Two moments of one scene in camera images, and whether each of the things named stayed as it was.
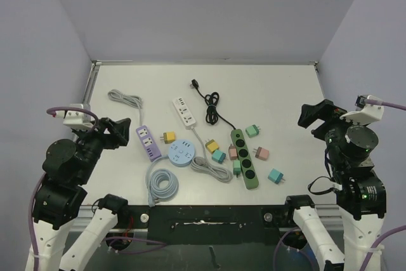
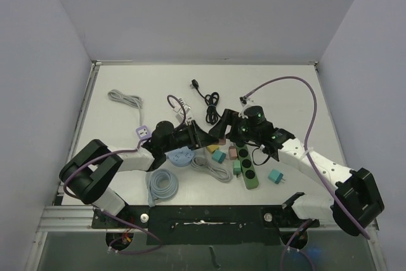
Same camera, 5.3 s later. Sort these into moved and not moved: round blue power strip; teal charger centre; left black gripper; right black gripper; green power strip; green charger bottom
Moved: left black gripper; right black gripper
Not moved: green charger bottom; round blue power strip; green power strip; teal charger centre
